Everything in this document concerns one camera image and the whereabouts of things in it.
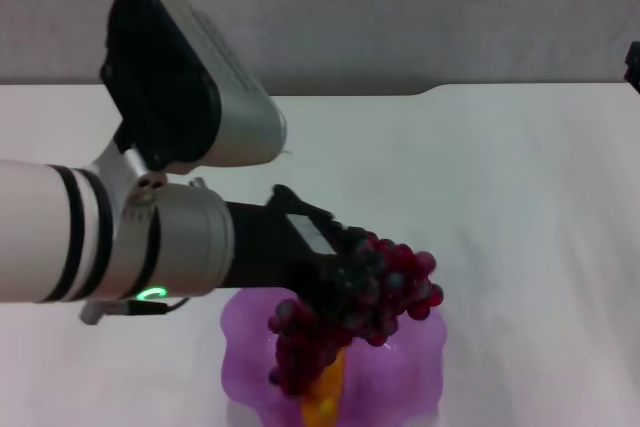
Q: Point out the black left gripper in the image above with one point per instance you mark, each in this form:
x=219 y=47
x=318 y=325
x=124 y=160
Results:
x=270 y=247

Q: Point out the purple scalloped plastic plate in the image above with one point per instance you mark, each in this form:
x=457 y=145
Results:
x=400 y=377

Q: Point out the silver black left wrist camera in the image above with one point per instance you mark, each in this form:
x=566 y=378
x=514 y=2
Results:
x=200 y=97

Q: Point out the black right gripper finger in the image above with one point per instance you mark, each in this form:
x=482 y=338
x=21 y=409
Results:
x=634 y=67

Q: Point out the yellow banana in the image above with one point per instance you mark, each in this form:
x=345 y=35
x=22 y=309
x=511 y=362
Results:
x=325 y=397

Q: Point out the red grape bunch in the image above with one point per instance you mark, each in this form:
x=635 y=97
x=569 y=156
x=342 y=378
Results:
x=405 y=272

